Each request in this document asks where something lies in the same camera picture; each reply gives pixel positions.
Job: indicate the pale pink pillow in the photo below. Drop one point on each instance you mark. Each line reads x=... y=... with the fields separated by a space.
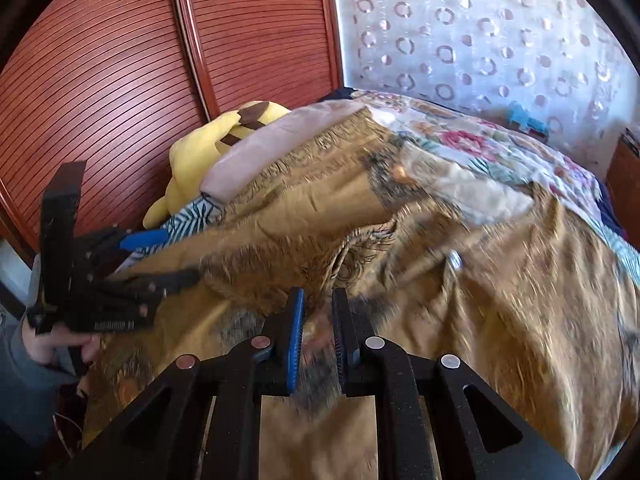
x=280 y=145

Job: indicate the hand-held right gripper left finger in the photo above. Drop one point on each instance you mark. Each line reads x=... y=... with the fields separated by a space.
x=296 y=332

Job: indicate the circle patterned sheer curtain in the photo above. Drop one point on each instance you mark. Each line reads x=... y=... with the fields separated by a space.
x=475 y=30

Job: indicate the palm leaf bedsheet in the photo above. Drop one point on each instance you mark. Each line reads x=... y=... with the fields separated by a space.
x=192 y=217

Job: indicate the person's left forearm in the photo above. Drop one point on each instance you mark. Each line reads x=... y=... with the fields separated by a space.
x=22 y=390

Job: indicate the floral quilt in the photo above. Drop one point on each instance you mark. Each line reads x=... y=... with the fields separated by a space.
x=480 y=155

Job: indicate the person's left hand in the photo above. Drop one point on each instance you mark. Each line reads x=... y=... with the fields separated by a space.
x=47 y=347

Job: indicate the dark blue sheet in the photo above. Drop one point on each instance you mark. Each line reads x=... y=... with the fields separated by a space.
x=341 y=94

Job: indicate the wooden cabinet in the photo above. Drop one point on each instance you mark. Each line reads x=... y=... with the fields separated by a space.
x=625 y=175

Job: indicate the yellow plush toy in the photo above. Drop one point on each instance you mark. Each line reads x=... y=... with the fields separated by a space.
x=200 y=155

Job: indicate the blue plastic toy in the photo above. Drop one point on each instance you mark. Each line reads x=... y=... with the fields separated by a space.
x=525 y=119

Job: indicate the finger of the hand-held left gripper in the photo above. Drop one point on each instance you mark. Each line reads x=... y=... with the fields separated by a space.
x=145 y=239
x=165 y=282

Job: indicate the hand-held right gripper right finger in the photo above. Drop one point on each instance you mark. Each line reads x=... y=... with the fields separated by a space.
x=339 y=335

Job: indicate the golden patterned cloth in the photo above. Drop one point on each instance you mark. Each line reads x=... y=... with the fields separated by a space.
x=450 y=320

